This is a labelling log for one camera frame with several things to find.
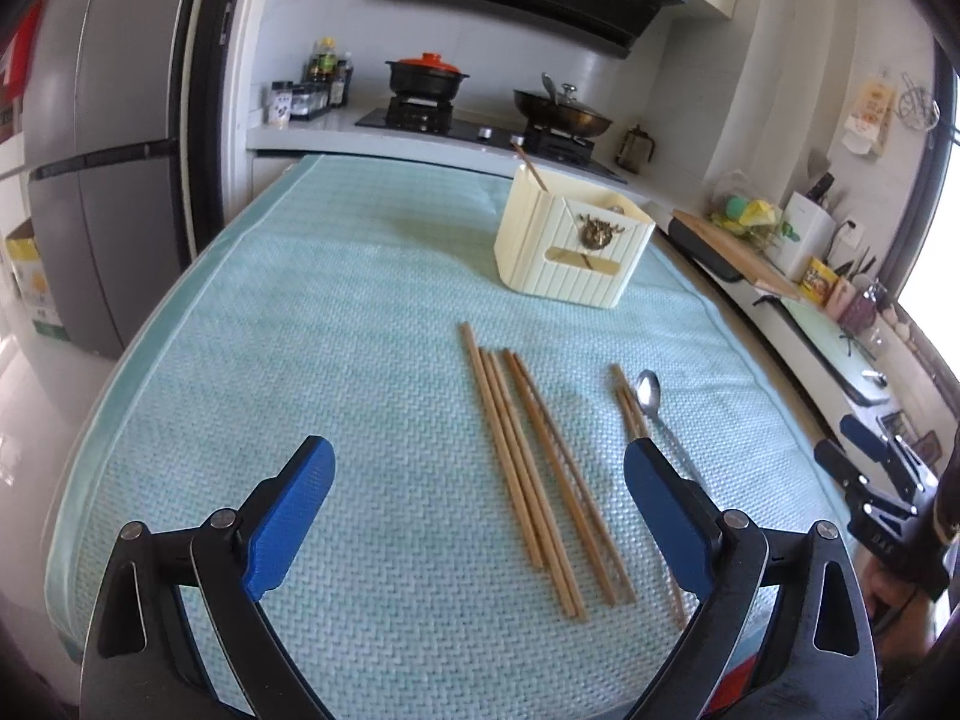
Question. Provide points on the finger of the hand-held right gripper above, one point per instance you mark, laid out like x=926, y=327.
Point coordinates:
x=840, y=466
x=866, y=437

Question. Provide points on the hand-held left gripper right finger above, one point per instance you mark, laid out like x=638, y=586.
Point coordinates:
x=667, y=517

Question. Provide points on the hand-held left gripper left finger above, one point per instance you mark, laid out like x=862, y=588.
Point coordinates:
x=292, y=517

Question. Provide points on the wooden chopstick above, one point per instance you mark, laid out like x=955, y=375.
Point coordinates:
x=619, y=390
x=500, y=442
x=553, y=465
x=559, y=540
x=625, y=409
x=568, y=465
x=529, y=165
x=523, y=465

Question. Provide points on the metal spoon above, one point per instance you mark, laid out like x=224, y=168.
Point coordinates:
x=647, y=392

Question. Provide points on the cream ribbed utensil holder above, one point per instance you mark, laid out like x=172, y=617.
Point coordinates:
x=540, y=255

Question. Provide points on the person's right hand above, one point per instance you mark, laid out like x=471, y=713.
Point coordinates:
x=885, y=592

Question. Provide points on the pale green glass board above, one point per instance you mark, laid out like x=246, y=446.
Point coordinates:
x=825, y=337

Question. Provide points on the pink cup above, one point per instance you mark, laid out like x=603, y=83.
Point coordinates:
x=855, y=311

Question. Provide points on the yellow packet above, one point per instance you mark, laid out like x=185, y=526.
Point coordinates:
x=817, y=281

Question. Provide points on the teal woven table mat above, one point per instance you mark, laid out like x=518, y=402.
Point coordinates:
x=337, y=315

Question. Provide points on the white knife block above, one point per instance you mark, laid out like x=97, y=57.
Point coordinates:
x=806, y=229

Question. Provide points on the wooden cutting board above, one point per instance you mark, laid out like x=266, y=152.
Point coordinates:
x=735, y=251

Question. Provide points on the black tray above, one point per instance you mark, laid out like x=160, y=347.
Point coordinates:
x=701, y=255

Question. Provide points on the green yellow sponge bundle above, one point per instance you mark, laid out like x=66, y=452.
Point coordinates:
x=750, y=214

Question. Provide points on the cardboard box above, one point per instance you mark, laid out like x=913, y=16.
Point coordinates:
x=37, y=285

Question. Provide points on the white kitchen counter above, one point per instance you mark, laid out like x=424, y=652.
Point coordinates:
x=337, y=136

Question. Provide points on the dark metal wok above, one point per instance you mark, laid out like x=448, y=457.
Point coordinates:
x=570, y=124

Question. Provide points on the white label spice jar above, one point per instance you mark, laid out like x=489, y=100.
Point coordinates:
x=281, y=106

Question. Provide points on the clear spice box set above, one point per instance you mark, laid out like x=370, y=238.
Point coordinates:
x=309, y=101

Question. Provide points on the glass wok lid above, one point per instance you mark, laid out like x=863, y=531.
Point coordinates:
x=570, y=106

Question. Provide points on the black gas stove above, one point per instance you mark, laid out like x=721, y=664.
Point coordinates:
x=465, y=131

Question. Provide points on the small dark sauce bottle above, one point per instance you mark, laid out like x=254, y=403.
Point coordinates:
x=340, y=86

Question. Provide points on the black clay pot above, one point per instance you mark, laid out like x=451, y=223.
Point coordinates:
x=427, y=84

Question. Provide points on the yellow cap sauce bottle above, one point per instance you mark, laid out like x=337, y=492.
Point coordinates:
x=324, y=64

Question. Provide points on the grey refrigerator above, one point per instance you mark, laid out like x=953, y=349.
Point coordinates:
x=127, y=90

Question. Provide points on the red pot lid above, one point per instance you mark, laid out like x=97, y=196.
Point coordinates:
x=429, y=61

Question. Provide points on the white wall socket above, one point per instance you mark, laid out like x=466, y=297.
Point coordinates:
x=847, y=231

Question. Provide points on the hanging wall packet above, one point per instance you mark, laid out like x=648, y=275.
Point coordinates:
x=870, y=112

